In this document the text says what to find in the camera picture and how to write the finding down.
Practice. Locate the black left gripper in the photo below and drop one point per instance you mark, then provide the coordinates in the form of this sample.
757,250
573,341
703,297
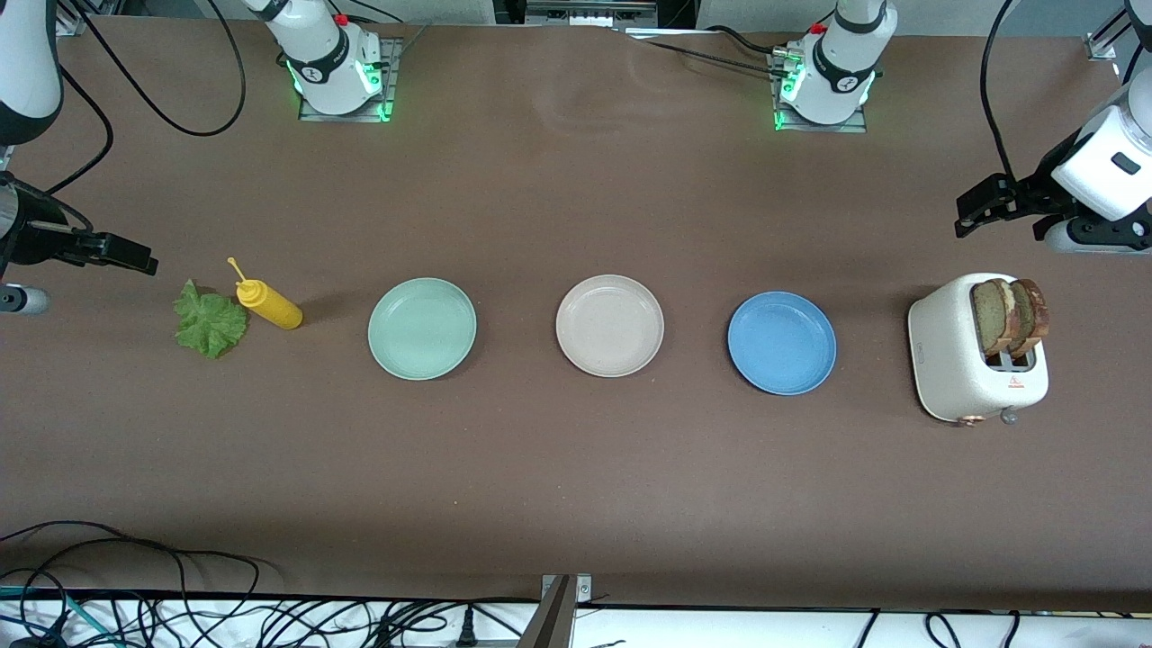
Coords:
1035,191

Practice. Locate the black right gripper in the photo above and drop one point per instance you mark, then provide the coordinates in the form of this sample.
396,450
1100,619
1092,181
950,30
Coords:
36,241

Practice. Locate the brown toast bread slice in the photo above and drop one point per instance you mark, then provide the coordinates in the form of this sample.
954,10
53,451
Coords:
1035,315
988,315

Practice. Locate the green lettuce leaf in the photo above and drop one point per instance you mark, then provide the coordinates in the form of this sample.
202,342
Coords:
209,324

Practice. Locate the yellow squeeze bottle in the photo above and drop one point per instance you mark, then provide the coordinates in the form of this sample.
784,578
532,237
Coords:
270,306

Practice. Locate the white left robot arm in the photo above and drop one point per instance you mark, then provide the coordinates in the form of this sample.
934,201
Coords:
841,63

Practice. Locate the blue plate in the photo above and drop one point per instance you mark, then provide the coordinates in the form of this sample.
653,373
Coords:
781,343

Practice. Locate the mint green plate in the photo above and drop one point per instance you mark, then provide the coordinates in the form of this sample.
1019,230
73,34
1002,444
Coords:
421,328

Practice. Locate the beige plate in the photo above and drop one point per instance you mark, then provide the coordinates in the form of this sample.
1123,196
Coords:
609,326

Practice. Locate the white toaster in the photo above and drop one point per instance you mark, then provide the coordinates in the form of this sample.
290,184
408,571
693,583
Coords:
945,351

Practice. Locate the flat silver strip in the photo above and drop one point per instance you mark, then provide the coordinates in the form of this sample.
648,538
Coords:
666,34

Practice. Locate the black power plug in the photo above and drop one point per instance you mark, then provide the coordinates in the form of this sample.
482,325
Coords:
466,632

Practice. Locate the black left camera bracket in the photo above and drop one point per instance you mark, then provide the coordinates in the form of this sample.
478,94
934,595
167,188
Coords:
1107,229

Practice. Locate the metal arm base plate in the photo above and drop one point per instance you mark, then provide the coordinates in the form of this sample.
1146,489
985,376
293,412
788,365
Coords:
859,124
394,72

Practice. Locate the aluminium frame profile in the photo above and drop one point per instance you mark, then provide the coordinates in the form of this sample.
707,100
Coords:
74,27
1100,45

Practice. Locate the silver aluminium rail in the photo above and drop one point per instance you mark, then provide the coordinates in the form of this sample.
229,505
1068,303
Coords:
585,13

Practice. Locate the small silver bracket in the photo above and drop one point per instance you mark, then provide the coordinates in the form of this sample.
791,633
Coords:
583,589

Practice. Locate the grey metal post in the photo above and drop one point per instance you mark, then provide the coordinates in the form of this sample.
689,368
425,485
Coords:
551,625

